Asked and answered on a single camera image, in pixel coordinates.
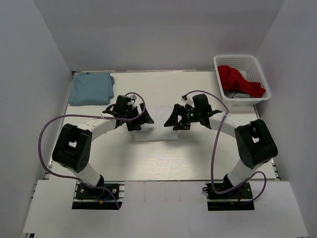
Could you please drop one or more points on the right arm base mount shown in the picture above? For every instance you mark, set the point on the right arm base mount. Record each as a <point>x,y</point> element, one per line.
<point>236,200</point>

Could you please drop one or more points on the folded light blue t-shirt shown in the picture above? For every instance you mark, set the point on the folded light blue t-shirt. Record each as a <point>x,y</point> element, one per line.
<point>90,88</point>

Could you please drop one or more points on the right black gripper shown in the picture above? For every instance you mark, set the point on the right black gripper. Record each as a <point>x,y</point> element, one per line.
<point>173,121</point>

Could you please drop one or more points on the white plastic basket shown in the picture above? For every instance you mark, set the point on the white plastic basket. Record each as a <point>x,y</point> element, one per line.
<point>250,69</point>

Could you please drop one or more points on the red t-shirt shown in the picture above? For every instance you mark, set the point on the red t-shirt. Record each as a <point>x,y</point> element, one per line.
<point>232,80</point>

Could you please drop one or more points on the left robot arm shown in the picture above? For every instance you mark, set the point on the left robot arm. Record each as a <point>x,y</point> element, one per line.
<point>73,146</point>

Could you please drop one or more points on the white t-shirt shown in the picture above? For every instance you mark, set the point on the white t-shirt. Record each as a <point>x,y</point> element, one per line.
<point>156,132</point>

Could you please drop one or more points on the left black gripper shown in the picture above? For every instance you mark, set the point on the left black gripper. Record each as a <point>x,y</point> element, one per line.
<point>143,118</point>

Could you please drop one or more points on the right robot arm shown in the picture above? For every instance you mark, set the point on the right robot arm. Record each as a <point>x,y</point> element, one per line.
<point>254,141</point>

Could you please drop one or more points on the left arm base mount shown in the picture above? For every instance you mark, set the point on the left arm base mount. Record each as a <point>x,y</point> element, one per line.
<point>97,199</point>

